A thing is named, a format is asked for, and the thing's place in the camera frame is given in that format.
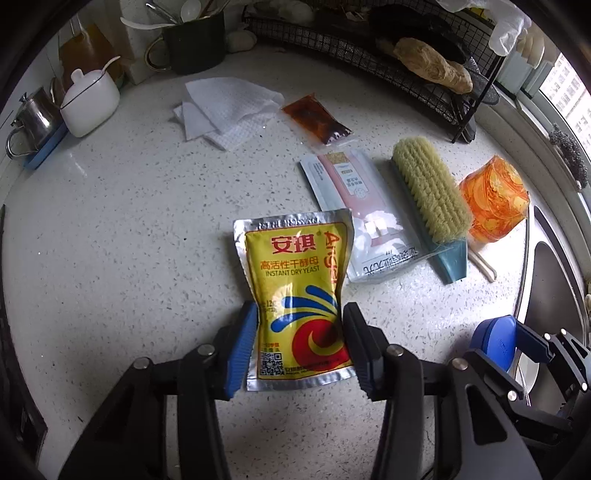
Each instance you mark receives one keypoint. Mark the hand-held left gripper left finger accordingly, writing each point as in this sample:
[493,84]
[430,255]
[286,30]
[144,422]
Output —
[242,350]

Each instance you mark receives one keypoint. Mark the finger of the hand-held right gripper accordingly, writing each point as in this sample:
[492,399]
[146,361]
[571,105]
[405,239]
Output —
[533,341]
[496,374]

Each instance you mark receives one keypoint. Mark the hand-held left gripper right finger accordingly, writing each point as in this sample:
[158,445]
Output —
[364,355]

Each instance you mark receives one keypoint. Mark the yellow yeast packet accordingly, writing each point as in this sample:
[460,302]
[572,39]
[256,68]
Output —
[295,277]

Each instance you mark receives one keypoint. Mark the white paper towel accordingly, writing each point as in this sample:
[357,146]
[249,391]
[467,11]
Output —
[226,110]

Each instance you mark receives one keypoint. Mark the steel sink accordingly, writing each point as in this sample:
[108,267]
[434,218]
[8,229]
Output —
[554,277]

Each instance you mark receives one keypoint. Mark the beige plastic stick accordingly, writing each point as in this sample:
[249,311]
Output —
[482,263]

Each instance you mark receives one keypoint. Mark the white and pink pouch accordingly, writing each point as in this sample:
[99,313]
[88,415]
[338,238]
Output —
[364,217]

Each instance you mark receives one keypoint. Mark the orange patterned packet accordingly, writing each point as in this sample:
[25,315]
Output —
[496,198]

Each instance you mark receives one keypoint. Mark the teal scrubbing brush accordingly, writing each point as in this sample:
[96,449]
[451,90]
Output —
[429,189]

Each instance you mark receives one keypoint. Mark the dark scouring pad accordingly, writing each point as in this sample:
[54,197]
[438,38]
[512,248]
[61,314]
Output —
[570,154]

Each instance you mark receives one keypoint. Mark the red sauce packet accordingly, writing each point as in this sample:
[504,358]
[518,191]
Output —
[316,119]

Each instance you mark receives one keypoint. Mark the window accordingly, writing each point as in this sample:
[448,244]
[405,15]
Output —
[570,87]

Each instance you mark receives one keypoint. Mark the blue tray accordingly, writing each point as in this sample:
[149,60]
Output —
[46,147]

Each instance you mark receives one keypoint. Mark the white sugar bowl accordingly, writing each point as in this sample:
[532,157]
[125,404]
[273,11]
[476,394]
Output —
[90,104]

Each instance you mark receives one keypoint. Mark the tan ginger root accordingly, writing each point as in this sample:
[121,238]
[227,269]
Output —
[431,64]

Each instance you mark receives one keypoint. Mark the dark green mug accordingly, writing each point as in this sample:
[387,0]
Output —
[194,46]

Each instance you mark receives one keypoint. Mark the white garlic bulb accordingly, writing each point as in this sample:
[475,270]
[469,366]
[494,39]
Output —
[241,40]

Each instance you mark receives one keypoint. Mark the steel teapot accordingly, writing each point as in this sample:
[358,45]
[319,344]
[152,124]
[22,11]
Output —
[34,115]

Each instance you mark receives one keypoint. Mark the glass oil jug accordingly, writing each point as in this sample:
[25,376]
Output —
[87,50]

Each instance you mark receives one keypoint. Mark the white spoon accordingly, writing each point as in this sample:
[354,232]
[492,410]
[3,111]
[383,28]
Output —
[190,10]

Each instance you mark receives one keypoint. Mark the white ladle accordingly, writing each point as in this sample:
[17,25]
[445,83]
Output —
[138,21]

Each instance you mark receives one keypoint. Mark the wooden chopsticks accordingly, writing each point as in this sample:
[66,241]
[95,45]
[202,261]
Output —
[217,5]

